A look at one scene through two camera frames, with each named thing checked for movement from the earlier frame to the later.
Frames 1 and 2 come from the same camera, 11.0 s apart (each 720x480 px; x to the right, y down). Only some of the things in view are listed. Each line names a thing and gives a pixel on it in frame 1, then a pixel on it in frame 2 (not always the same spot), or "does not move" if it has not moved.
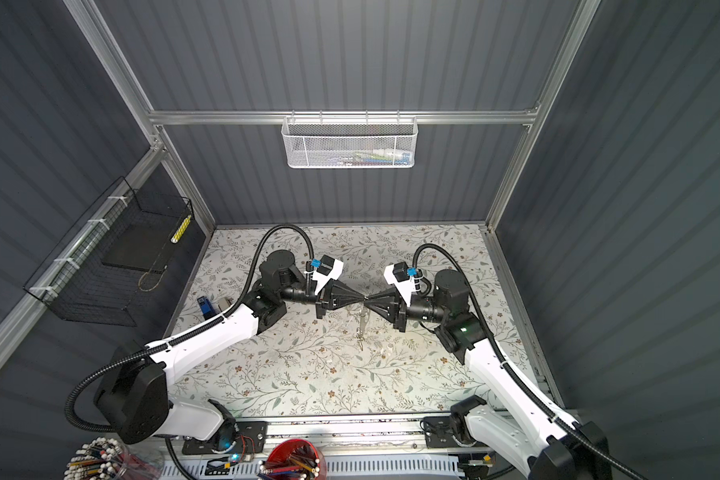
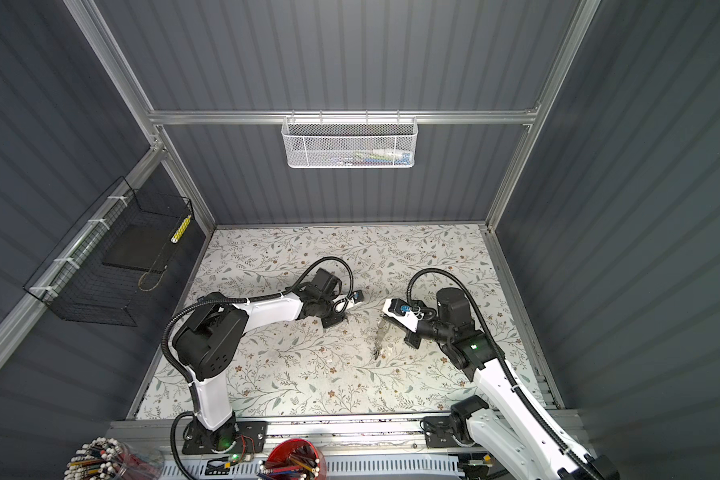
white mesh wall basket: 351,141 does not move
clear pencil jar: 110,459 does not move
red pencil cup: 295,459 does not move
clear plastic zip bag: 364,313 -> 380,335
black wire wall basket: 110,262 does not move
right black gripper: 398,311 -> 413,339
